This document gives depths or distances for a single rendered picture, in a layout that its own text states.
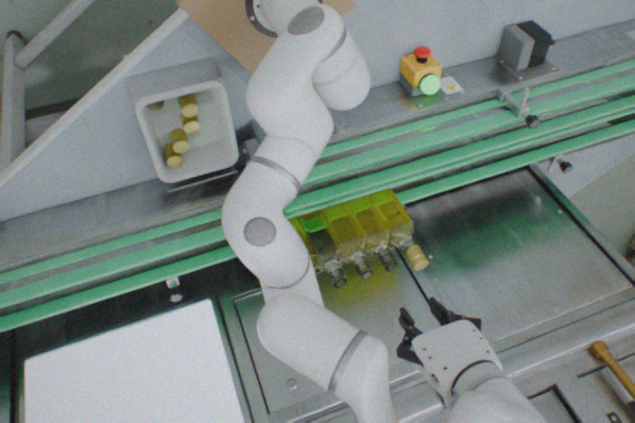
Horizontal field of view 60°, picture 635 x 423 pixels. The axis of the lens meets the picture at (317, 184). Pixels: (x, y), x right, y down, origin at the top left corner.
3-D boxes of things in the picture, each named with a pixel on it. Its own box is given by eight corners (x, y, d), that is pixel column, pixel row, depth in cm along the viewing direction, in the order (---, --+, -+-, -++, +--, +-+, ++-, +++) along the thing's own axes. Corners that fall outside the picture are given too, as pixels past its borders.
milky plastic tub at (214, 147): (155, 160, 122) (162, 186, 117) (126, 76, 106) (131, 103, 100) (231, 140, 126) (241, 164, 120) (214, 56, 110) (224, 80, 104)
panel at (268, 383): (23, 363, 119) (23, 533, 96) (17, 356, 116) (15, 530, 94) (400, 238, 138) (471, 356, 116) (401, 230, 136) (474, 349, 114)
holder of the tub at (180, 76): (162, 175, 127) (167, 198, 122) (127, 76, 107) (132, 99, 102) (233, 155, 130) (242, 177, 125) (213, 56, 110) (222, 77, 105)
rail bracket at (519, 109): (491, 96, 130) (525, 131, 121) (498, 71, 124) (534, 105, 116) (506, 93, 130) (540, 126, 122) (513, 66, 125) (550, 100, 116)
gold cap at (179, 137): (167, 130, 116) (170, 143, 113) (183, 126, 117) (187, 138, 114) (171, 143, 119) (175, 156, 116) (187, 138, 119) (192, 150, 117)
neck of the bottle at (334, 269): (325, 271, 115) (334, 290, 112) (325, 263, 113) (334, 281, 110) (338, 267, 116) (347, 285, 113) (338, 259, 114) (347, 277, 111)
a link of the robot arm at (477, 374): (455, 432, 73) (444, 416, 75) (512, 408, 75) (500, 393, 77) (454, 393, 69) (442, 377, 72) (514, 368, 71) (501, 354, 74)
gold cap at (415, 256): (403, 257, 118) (413, 273, 115) (404, 247, 115) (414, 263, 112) (419, 252, 119) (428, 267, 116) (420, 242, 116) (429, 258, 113)
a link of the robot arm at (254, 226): (263, 180, 89) (215, 257, 85) (239, 140, 77) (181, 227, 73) (336, 215, 85) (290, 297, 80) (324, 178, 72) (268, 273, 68)
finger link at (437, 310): (451, 337, 85) (429, 312, 91) (469, 330, 86) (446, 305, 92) (450, 321, 84) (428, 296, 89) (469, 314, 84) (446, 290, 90)
